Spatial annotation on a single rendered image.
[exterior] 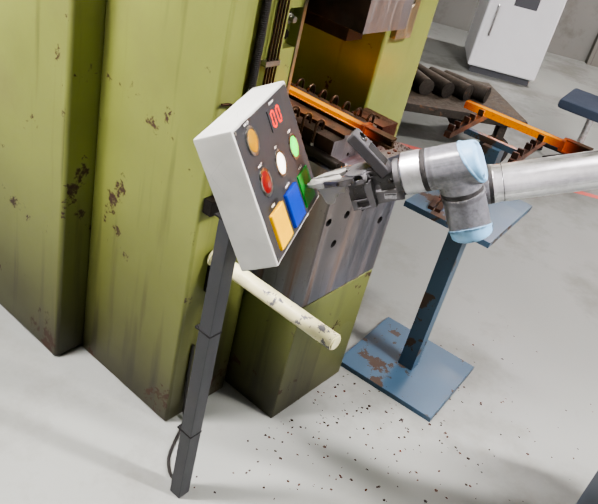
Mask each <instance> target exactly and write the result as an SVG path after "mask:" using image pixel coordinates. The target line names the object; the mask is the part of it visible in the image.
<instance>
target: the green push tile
mask: <svg viewBox="0 0 598 504"><path fill-rule="evenodd" d="M297 181H298V184H299V187H300V190H301V193H302V197H303V200H304V203H305V206H306V208H308V206H309V205H310V203H311V201H312V200H313V198H314V196H315V191H314V189H313V188H307V183H309V182H310V181H311V178H310V174H309V171H308V168H307V165H304V167H303V168H302V170H301V171H300V173H299V174H298V176H297Z"/></svg>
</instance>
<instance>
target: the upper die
mask: <svg viewBox="0 0 598 504"><path fill-rule="evenodd" d="M413 2H414V0H309V2H308V7H307V10H308V11H310V12H312V13H315V14H317V15H319V16H321V17H324V18H326V19H328V20H331V21H333V22H335V23H337V24H340V25H342V26H344V27H347V28H349V29H351V30H353V31H356V32H358V33H360V34H370V33H378V32H386V31H394V30H402V29H406V25H407V22H408V19H409V15H410V12H411V8H412V5H413Z"/></svg>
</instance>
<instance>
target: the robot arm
mask: <svg viewBox="0 0 598 504"><path fill-rule="evenodd" d="M347 142H348V143H349V144H350V145H351V146H352V147H353V148H354V149H355V151H356V152H357V153H358V154H359V155H360V156H361V157H362V158H363V159H364V160H365V161H366V162H362V163H357V164H354V165H348V166H344V167H341V168H338V169H335V170H332V171H330V172H327V173H324V174H322V175H319V176H317V177H315V178H313V179H312V180H311V181H310V182H309V183H307V188H313V189H318V190H319V192H320V193H321V195H322V197H323V198H324V200H325V202H326V203H327V204H334V203H335V201H336V197H338V196H339V194H340V193H344V192H345V191H346V189H347V186H348V188H349V196H350V199H351V202H352V206H353V209H354V211H356V210H362V209H368V208H374V207H377V206H378V204H380V203H386V202H392V201H398V200H404V199H405V195H406V194H408V195H410V194H416V193H421V192H427V191H433V190H439V191H440V195H441V199H442V203H443V207H444V211H445V215H446V220H447V224H448V228H449V231H448V232H449V233H450V235H451V238H452V240H453V241H455V242H457V243H464V244H466V243H473V242H478V241H481V240H483V239H485V238H487V237H488V236H489V235H490V234H491V233H492V230H493V229H492V224H493V223H492V221H491V218H490V213H489V208H488V204H493V203H497V202H501V201H509V200H517V199H524V198H532V197H540V196H548V195H555V194H563V193H571V192H579V191H586V190H594V189H598V150H593V151H586V152H579V153H572V154H565V155H557V156H550V157H543V158H536V159H529V160H522V161H515V162H508V163H501V164H487V165H486V162H485V157H484V154H483V151H482V148H481V146H480V144H479V143H478V142H477V141H476V140H465V141H461V140H459V141H457V142H454V143H448V144H443V145H438V146H433V147H428V148H423V149H416V150H411V151H406V152H401V153H400V155H399V158H394V159H392V163H391V162H390V161H389V160H388V159H387V158H386V157H385V156H384V155H383V154H382V152H381V151H380V150H379V149H378V148H377V147H376V146H375V145H374V144H373V143H372V142H371V141H370V140H369V139H368V137H367V136H366V135H365V134H364V133H363V132H362V131H361V130H360V129H359V128H356V129H355V130H354V131H353V132H352V133H351V134H350V135H349V137H348V138H347ZM369 205H370V206H369ZM363 206H368V207H363ZM359 207H362V208H359Z"/></svg>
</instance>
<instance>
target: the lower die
mask: <svg viewBox="0 0 598 504"><path fill-rule="evenodd" d="M291 86H293V87H295V88H297V89H299V90H301V91H303V92H305V93H307V94H309V95H311V96H313V97H315V98H317V99H319V100H321V101H323V102H325V103H326V104H328V105H330V106H332V107H334V108H336V109H338V110H340V111H342V112H344V113H346V114H348V115H350V116H352V117H354V118H356V119H358V120H360V121H362V122H364V123H367V122H366V120H365V119H363V118H361V117H359V116H357V115H356V116H355V115H353V113H351V112H349V111H347V110H345V109H341V107H339V106H337V105H335V104H333V103H329V101H327V100H326V99H324V98H322V97H320V98H319V97H318V95H316V94H314V93H312V92H310V91H309V92H307V91H306V89H304V88H302V87H300V86H295V84H294V83H292V82H291ZM288 95H289V98H290V102H291V105H292V108H293V107H294V106H299V107H300V115H299V117H296V115H297V109H295V110H294V115H295V118H296V121H297V125H298V128H299V131H300V127H301V123H302V119H303V116H304V115H305V114H306V113H308V112H310V113H312V115H313V118H312V122H311V124H310V123H308V122H309V118H310V115H308V116H307V117H306V119H305V123H304V127H303V131H302V140H304V141H306V142H307V143H309V144H310V142H311V140H312V135H313V131H314V127H315V124H316V122H317V121H318V120H320V119H324V120H325V127H324V130H321V127H322V122H320V123H319V125H318V128H317V132H316V136H315V140H314V146H315V147H316V148H318V149H320V150H322V151H324V152H326V153H327V154H329V155H331V156H333V157H335V158H336V159H338V160H341V159H344V158H347V157H350V156H353V155H356V154H358V153H357V152H356V151H355V149H354V148H353V147H352V146H351V145H350V144H349V143H348V142H347V138H348V137H349V135H350V134H351V133H352V132H353V131H354V130H355V129H356V128H357V127H355V126H353V125H351V124H349V123H348V122H346V121H344V120H342V119H340V118H338V117H336V116H334V115H332V114H330V113H328V112H326V111H324V110H322V109H321V108H319V107H317V106H315V105H313V104H311V103H309V102H307V101H305V100H303V99H301V98H299V97H297V96H295V95H293V94H292V93H290V92H289V94H288ZM347 153H349V155H348V156H347Z"/></svg>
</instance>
